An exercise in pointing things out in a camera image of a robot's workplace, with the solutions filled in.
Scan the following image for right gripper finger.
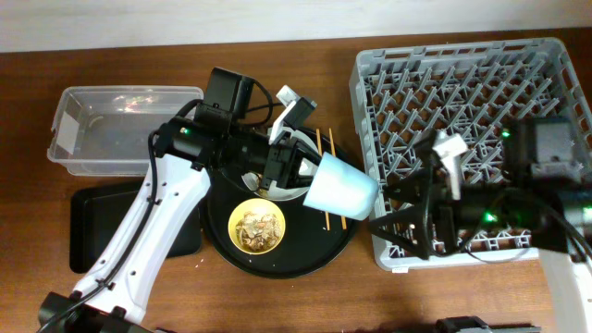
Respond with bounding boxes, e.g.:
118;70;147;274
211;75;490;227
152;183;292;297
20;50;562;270
383;169;433;204
368;204;432;259

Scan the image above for grey plate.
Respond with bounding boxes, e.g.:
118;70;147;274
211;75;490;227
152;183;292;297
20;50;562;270
241;127;315;202

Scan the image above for wooden chopstick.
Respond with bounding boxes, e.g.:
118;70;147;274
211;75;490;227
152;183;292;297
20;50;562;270
315;128;330;231
328;128;348;230

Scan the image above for blue cup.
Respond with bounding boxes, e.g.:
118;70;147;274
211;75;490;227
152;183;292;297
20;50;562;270
303;153;378;221

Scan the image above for yellow bowl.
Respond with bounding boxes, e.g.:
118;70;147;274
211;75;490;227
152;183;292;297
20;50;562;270
228;198;286;255

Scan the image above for food scraps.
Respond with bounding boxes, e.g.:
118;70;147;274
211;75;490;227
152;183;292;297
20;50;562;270
235;212;283;253

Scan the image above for white tissue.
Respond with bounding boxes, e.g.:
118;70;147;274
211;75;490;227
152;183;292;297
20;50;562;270
299;158;317;176

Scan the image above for brown gold snack wrapper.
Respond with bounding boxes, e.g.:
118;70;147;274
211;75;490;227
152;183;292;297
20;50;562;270
254;173;268;198

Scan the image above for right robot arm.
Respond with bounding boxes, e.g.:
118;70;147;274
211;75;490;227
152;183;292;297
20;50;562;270
369;117;591;332

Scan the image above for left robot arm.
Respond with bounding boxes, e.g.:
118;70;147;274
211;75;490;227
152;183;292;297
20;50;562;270
38;68;321;332

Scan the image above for grey dishwasher rack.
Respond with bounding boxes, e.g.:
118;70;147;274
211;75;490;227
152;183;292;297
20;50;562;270
349;37;592;272

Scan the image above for round black serving tray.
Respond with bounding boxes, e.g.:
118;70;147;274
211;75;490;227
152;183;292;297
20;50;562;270
201;123;364;280

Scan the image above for clear plastic bin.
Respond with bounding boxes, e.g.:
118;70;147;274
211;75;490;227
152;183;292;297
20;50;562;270
46;85;204;177

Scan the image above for black rectangular tray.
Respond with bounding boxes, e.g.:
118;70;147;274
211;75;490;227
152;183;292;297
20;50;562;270
69;180;203;274

